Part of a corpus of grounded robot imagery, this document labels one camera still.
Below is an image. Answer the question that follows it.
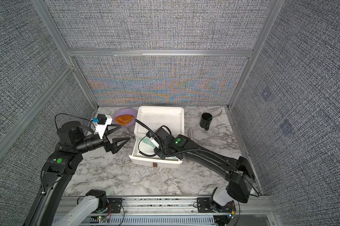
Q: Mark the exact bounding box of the mint green tube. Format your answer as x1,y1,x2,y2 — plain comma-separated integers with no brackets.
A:
141,137,151,145

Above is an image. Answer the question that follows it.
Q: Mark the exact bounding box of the black cup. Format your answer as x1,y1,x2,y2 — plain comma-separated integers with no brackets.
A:
199,113,213,131

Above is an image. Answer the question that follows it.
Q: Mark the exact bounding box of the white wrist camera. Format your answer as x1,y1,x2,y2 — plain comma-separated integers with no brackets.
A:
93,114,112,139
148,138,160,148

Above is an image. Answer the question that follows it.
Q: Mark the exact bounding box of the white three-drawer storage unit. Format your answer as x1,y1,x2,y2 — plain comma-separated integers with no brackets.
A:
137,106,185,136

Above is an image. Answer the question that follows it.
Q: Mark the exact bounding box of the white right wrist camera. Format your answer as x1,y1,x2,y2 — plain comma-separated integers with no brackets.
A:
148,138,160,148

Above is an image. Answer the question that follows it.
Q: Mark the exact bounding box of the purple plastic plate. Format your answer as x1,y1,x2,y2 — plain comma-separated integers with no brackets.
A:
112,108,137,127

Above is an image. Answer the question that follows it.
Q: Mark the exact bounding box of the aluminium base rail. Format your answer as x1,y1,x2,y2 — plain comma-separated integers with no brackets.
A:
42,195,275,226

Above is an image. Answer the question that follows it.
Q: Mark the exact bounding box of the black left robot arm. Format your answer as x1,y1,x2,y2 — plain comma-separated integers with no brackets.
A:
24,121,131,226

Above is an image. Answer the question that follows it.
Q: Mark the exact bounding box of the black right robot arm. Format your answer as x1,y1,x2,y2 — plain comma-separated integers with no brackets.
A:
147,127,256,211

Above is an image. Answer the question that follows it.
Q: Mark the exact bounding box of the glittery silver microphone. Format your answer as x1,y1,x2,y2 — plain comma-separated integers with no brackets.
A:
188,129,194,139

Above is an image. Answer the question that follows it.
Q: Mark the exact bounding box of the orange pastry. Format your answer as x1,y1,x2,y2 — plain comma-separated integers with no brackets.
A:
115,115,135,126

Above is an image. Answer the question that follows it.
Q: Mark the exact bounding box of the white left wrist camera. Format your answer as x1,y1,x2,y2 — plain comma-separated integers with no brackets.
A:
93,114,112,139

